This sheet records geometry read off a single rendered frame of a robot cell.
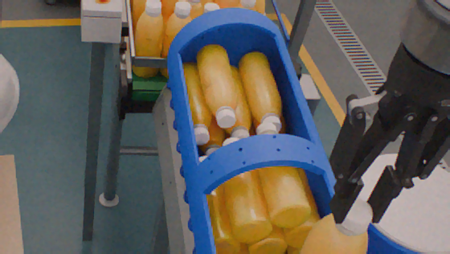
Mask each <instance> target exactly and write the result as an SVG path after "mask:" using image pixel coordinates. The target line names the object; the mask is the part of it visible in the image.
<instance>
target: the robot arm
mask: <svg viewBox="0 0 450 254"><path fill-rule="evenodd" d="M399 35H400V38H401V40H402V41H401V43H400V45H399V48H398V50H397V52H396V54H395V55H394V57H393V59H392V61H391V64H390V66H389V69H388V73H387V79H386V81H385V82H384V84H383V85H381V86H380V87H379V88H378V90H376V91H375V93H374V95H373V96H368V97H366V98H362V99H358V96H357V95H355V94H352V95H349V96H348V97H347V98H346V107H347V113H346V116H345V118H344V121H343V123H342V127H341V129H340V132H339V134H338V136H337V140H336V143H335V146H334V148H333V151H331V155H330V157H329V164H330V167H331V170H333V173H334V176H335V178H336V179H337V181H336V183H335V185H334V187H333V189H334V192H335V194H334V196H333V198H332V199H331V200H330V201H329V208H330V210H331V213H332V215H333V217H334V220H335V223H336V224H341V223H343V221H344V219H345V218H346V216H347V215H348V213H349V212H350V209H351V208H352V206H353V205H354V202H355V200H356V198H357V197H358V195H359V194H361V191H362V188H363V187H364V186H365V184H364V182H363V181H362V176H363V175H364V174H365V173H366V172H367V170H368V169H369V168H370V165H371V164H372V163H373V162H374V161H375V160H376V159H377V158H378V156H379V155H380V154H381V152H382V151H383V150H384V148H385V147H386V146H387V144H388V143H389V142H395V141H396V139H397V137H398V136H399V135H400V134H401V132H404V135H403V139H402V142H401V145H400V147H399V152H398V155H397V158H396V160H395V169H394V167H393V165H385V168H384V170H383V172H382V173H381V175H380V177H379V179H378V181H377V183H376V185H375V186H374V188H373V190H372V191H371V193H370V196H369V198H368V199H367V201H366V202H367V203H368V204H369V206H370V207H371V209H372V212H373V215H372V220H371V222H372V223H380V221H381V220H382V217H383V216H384V214H385V212H386V210H387V208H388V207H389V205H390V203H391V202H392V201H393V199H396V198H398V197H399V195H400V192H401V191H402V189H403V188H405V189H411V188H412V187H413V186H414V185H415V184H414V183H413V181H412V179H413V178H416V177H419V179H426V178H428V177H429V176H430V175H431V173H432V172H433V170H434V169H435V168H436V166H437V165H438V163H439V162H441V160H442V159H443V157H444V156H445V154H446V153H447V152H448V150H449V149H450V0H412V1H411V4H410V6H409V8H408V10H407V13H406V14H405V17H404V19H403V21H402V23H401V26H400V34H399ZM18 99H19V83H18V77H17V74H16V72H15V70H14V69H13V67H12V66H11V65H10V63H9V61H8V60H6V59H4V58H3V56H2V55H1V54H0V134H1V133H2V131H3V130H4V129H5V127H6V126H7V124H8V123H10V121H11V119H12V118H13V116H14V113H15V111H16V108H17V106H18ZM375 109H378V111H377V112H376V113H375V114H374V116H373V122H372V124H371V125H370V127H369V129H368V130H367V131H366V132H365V130H366V123H367V122H370V121H371V119H370V117H371V114H372V112H373V111H374V110H375ZM364 133H365V134H364ZM363 134H364V135H363ZM424 160H426V163H424Z"/></svg>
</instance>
